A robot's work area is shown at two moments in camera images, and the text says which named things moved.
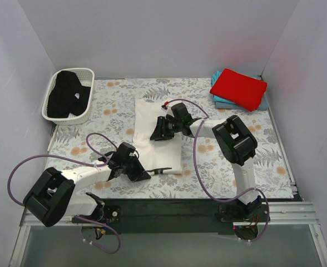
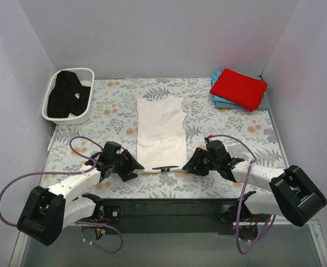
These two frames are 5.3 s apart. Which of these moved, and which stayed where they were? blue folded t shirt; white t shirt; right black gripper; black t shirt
Moved: right black gripper
Stayed: black t shirt; blue folded t shirt; white t shirt
